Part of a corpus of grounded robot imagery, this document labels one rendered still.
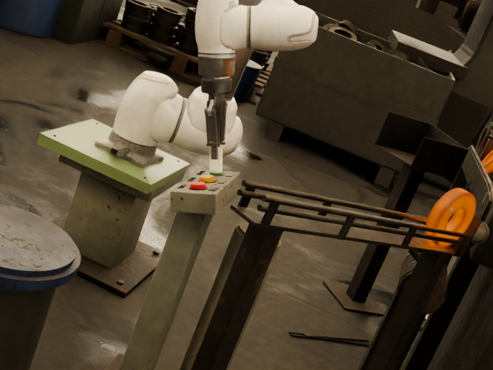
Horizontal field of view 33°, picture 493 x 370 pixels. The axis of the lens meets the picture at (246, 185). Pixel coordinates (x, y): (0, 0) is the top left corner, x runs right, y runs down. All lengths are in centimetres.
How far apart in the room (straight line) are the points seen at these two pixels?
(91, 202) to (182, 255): 74
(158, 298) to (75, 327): 41
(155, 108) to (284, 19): 76
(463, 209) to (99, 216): 117
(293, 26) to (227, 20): 15
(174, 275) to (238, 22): 63
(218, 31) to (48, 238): 61
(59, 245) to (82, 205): 88
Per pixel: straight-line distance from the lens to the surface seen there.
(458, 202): 209
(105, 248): 272
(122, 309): 257
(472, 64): 543
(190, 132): 262
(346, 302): 321
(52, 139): 259
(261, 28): 196
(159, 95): 259
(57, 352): 229
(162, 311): 208
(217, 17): 197
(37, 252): 179
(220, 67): 198
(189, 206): 190
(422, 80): 494
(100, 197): 268
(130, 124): 261
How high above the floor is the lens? 122
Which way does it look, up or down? 18 degrees down
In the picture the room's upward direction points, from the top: 21 degrees clockwise
